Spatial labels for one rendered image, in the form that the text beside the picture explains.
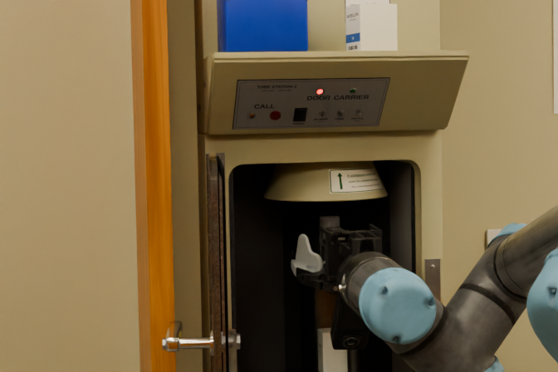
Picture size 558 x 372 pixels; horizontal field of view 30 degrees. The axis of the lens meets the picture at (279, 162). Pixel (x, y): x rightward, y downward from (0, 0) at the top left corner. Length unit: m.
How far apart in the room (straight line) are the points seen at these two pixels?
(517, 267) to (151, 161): 0.45
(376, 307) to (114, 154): 0.78
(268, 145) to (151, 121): 0.18
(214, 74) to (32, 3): 0.60
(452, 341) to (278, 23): 0.42
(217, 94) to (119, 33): 0.53
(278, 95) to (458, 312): 0.34
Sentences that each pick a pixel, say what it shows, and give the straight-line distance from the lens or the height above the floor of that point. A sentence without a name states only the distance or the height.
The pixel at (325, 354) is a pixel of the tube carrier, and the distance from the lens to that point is 1.43.
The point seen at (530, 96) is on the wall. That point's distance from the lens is 1.93.
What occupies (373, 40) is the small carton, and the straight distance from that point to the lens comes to 1.31.
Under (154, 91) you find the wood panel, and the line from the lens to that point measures 1.26.
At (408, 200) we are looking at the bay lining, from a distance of 1.45.
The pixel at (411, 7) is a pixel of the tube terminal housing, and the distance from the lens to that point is 1.41.
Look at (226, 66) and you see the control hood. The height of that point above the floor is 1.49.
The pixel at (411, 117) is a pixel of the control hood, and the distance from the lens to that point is 1.36.
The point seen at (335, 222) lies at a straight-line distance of 1.45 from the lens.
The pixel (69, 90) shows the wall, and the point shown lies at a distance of 1.78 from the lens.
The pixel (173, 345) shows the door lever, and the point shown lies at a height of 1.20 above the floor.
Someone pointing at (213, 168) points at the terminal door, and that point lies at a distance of 1.04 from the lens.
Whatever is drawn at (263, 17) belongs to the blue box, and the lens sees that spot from 1.26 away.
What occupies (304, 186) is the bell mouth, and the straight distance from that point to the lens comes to 1.41.
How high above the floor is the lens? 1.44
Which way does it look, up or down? 3 degrees down
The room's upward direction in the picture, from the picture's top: 1 degrees counter-clockwise
